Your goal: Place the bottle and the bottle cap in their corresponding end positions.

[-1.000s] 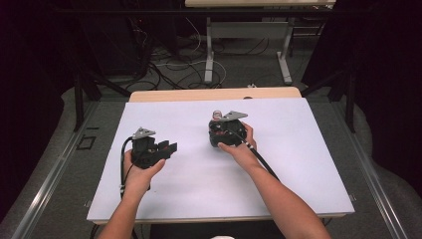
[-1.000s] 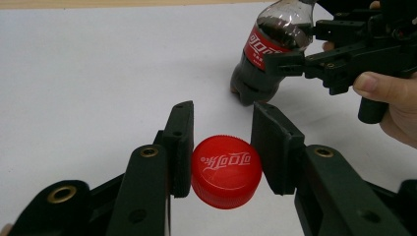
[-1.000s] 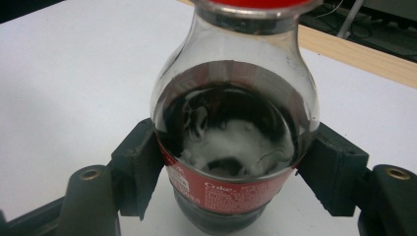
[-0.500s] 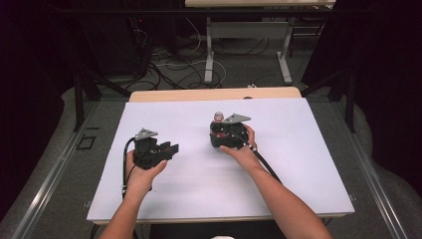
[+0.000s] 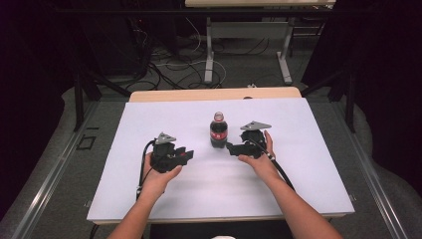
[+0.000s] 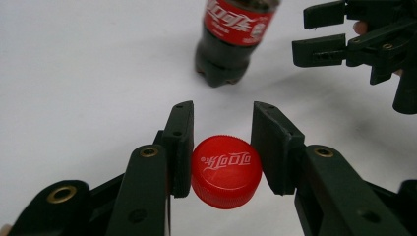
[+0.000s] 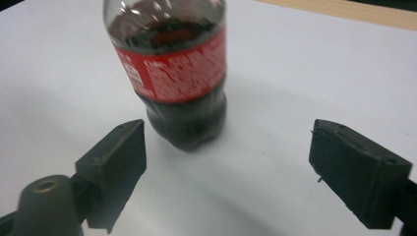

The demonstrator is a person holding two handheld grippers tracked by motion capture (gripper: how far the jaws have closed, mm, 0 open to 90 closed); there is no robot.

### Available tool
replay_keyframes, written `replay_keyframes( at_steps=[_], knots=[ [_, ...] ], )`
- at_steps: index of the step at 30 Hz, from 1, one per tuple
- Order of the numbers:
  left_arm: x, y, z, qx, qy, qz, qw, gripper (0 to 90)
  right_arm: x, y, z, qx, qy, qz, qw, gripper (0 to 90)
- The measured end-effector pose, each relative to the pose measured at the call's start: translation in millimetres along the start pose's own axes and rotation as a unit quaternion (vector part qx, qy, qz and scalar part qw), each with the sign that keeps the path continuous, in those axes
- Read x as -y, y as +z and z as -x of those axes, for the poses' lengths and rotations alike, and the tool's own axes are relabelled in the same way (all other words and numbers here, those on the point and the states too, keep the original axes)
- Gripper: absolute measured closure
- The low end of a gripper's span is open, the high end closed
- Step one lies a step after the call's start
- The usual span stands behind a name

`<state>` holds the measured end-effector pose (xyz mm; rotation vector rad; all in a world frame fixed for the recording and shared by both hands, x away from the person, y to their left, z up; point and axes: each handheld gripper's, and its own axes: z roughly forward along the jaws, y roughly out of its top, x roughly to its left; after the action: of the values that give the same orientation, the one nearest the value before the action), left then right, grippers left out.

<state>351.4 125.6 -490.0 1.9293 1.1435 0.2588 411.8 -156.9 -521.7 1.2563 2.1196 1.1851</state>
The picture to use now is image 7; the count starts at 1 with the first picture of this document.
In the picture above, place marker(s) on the cola bottle with red cap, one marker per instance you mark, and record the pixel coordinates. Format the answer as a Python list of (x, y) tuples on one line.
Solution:
[(183, 75)]

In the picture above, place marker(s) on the white table cover sheet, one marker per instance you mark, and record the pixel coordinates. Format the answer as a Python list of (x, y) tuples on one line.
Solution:
[(295, 98)]

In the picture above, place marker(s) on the wooden table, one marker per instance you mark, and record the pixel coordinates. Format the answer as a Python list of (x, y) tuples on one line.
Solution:
[(360, 14)]

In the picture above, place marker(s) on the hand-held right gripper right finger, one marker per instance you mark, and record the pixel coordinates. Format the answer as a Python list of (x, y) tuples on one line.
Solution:
[(354, 173)]

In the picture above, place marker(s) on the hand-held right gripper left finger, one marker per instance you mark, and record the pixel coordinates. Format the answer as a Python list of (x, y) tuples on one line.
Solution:
[(114, 170)]

